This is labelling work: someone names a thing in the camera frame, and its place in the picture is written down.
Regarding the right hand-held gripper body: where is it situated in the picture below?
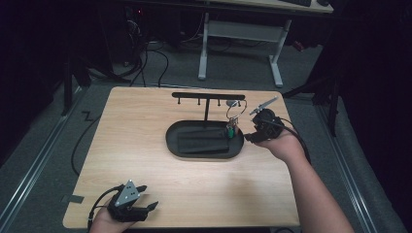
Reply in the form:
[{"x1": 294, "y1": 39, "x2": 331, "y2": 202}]
[{"x1": 249, "y1": 95, "x2": 286, "y2": 143}]

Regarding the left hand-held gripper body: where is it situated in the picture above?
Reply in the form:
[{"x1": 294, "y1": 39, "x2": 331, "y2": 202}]
[{"x1": 106, "y1": 180, "x2": 150, "y2": 223}]

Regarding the key ring with coloured tags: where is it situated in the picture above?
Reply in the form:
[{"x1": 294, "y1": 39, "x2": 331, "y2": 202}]
[{"x1": 224, "y1": 98, "x2": 248, "y2": 140}]

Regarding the black key rack with tray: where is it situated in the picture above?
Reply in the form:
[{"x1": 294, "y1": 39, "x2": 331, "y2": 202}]
[{"x1": 165, "y1": 91, "x2": 246, "y2": 159}]

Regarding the person's right hand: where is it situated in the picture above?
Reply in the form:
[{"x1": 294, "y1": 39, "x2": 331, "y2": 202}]
[{"x1": 254, "y1": 126, "x2": 307, "y2": 163}]

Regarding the person's left hand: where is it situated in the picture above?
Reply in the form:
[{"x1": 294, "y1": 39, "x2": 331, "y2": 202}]
[{"x1": 88, "y1": 207, "x2": 139, "y2": 233}]

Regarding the grey tape piece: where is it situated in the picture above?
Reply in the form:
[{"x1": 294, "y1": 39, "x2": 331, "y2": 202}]
[{"x1": 61, "y1": 194, "x2": 85, "y2": 205}]

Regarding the dark metal stand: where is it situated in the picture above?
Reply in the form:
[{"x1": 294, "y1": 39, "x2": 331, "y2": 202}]
[
  {"x1": 61, "y1": 52, "x2": 92, "y2": 117},
  {"x1": 281, "y1": 72, "x2": 342, "y2": 137}
]

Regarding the black keyboard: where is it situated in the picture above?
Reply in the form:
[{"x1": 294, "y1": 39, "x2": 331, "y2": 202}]
[{"x1": 280, "y1": 0, "x2": 313, "y2": 8}]

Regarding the dark computer tower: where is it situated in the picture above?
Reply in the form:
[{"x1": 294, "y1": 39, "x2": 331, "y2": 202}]
[{"x1": 124, "y1": 5, "x2": 148, "y2": 66}]

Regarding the right hand-held gripper cable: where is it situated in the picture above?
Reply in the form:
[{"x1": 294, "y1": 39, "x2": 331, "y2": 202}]
[{"x1": 261, "y1": 117, "x2": 312, "y2": 165}]

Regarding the hand-held gripper cable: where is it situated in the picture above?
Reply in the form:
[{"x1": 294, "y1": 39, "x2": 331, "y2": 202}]
[
  {"x1": 261, "y1": 117, "x2": 312, "y2": 165},
  {"x1": 86, "y1": 184, "x2": 125, "y2": 231}
]

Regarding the left hand-held gripper cable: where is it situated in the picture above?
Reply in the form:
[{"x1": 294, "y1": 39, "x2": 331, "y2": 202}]
[{"x1": 86, "y1": 184, "x2": 125, "y2": 231}]

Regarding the black floor cable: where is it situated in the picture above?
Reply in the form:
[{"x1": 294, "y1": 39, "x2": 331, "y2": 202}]
[{"x1": 71, "y1": 111, "x2": 103, "y2": 178}]

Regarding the metal floor rail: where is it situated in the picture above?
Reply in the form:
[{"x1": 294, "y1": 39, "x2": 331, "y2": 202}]
[
  {"x1": 0, "y1": 86, "x2": 86, "y2": 229},
  {"x1": 315, "y1": 104, "x2": 379, "y2": 233}
]

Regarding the desk with white metal frame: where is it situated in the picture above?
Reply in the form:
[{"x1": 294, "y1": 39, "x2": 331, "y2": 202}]
[{"x1": 197, "y1": 0, "x2": 334, "y2": 88}]

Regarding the bundle of black cables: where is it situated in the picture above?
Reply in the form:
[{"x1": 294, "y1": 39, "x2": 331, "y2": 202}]
[{"x1": 122, "y1": 41, "x2": 170, "y2": 87}]

